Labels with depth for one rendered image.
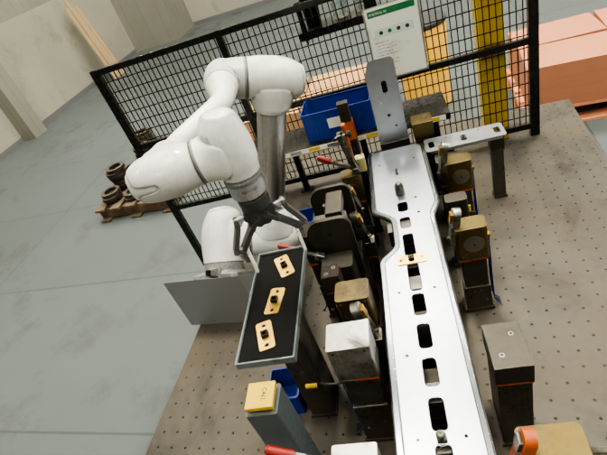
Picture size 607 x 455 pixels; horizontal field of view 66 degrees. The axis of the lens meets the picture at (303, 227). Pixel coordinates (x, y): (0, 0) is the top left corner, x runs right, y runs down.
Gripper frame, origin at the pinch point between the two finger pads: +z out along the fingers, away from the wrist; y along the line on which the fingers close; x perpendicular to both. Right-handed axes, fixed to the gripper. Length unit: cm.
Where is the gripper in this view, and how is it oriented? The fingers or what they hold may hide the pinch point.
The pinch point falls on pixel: (279, 255)
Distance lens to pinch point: 121.6
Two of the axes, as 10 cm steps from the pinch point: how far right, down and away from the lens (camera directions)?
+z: 3.0, 7.6, 5.7
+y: 9.1, -4.2, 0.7
